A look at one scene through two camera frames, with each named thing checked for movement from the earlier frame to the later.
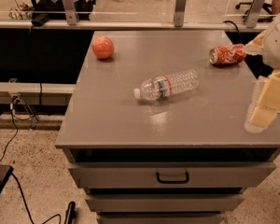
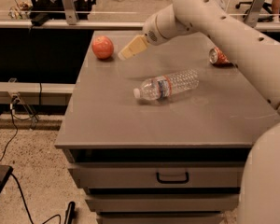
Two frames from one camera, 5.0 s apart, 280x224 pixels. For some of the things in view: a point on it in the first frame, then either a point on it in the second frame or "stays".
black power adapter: (39, 20) stays
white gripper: (277, 49) -> (150, 33)
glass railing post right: (256, 7) stays
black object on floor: (69, 213) stays
